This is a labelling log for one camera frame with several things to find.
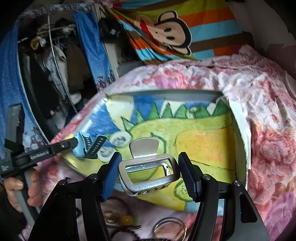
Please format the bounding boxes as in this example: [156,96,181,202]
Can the light blue hair claw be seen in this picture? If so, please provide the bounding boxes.
[73,132,107,159]

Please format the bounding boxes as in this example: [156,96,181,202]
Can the silver metal hair claw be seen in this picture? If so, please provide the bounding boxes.
[119,137,181,197]

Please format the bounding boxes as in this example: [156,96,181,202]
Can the person's left hand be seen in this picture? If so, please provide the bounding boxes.
[3,167,50,212]

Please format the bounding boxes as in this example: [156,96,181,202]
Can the clear bangle rings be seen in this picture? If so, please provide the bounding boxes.
[152,217,188,241]

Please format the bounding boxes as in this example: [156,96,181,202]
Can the painted cardboard tray box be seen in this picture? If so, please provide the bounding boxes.
[61,90,251,214]

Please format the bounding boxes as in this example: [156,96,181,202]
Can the hanging clothes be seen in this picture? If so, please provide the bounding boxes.
[18,16,97,135]

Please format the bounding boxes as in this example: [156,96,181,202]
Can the blue fabric wardrobe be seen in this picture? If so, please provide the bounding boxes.
[1,4,115,159]

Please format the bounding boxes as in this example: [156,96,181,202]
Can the grey shelf box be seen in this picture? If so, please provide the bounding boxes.
[116,61,144,77]

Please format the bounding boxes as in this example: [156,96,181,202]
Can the pink floral bed quilt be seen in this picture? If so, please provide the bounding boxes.
[51,46,295,240]

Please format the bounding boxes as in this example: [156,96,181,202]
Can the striped monkey blanket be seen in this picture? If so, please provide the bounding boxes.
[107,1,246,65]

